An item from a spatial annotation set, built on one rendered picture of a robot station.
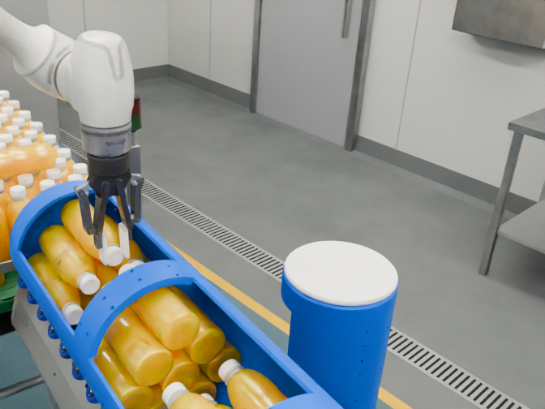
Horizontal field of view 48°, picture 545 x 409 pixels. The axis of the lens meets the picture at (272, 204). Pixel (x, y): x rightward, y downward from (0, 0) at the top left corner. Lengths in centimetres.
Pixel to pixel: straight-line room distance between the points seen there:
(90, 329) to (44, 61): 48
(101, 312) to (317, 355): 60
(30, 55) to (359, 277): 87
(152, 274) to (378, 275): 62
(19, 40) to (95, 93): 17
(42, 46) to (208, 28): 511
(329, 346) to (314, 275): 17
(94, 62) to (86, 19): 521
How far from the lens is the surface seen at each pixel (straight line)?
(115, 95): 109
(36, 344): 156
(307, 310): 144
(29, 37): 119
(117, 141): 113
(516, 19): 402
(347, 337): 146
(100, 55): 108
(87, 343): 111
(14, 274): 178
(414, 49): 464
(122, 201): 122
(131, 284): 109
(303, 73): 529
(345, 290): 144
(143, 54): 668
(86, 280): 128
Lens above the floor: 184
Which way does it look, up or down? 27 degrees down
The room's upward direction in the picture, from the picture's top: 4 degrees clockwise
